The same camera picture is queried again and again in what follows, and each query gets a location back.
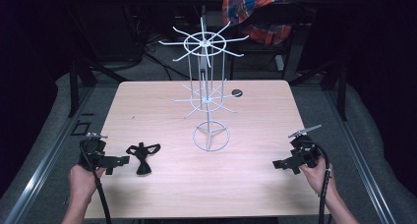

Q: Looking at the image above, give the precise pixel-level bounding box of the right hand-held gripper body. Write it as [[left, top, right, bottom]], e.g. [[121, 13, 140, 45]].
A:
[[287, 124, 323, 170]]

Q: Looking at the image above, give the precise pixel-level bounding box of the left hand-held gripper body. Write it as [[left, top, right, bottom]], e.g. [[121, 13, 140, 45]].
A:
[[78, 132, 108, 173]]

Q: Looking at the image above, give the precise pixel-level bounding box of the black cloth garment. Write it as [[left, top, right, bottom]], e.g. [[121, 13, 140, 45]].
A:
[[125, 141, 162, 176]]

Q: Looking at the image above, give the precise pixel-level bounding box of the white wire rotating rack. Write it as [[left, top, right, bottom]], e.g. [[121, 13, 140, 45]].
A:
[[158, 16, 251, 152]]

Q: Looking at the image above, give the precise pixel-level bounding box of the person's right hand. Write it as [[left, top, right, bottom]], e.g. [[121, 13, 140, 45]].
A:
[[299, 162, 338, 198]]

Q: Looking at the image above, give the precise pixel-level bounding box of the person's left hand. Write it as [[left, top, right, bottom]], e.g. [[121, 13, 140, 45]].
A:
[[67, 163, 106, 202]]

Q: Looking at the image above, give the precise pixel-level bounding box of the black metal stand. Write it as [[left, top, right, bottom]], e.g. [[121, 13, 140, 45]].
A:
[[288, 55, 349, 122], [67, 58, 130, 119]]

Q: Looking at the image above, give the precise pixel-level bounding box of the black chair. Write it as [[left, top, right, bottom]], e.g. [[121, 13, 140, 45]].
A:
[[228, 1, 298, 82]]

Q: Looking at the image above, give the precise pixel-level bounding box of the plaid cloth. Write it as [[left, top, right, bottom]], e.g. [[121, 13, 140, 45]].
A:
[[221, 0, 293, 47]]

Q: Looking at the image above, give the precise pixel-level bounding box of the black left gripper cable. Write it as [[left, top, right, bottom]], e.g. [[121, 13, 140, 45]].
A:
[[79, 144, 113, 224]]

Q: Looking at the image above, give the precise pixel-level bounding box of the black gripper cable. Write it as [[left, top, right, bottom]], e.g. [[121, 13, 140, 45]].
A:
[[303, 140, 332, 224], [79, 144, 113, 224]]

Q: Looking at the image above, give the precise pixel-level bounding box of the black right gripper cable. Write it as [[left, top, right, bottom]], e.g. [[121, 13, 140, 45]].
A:
[[303, 140, 332, 224]]

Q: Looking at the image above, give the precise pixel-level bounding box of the metal floor rail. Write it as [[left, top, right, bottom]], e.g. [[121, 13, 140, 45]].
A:
[[2, 85, 96, 224], [323, 87, 398, 224]]

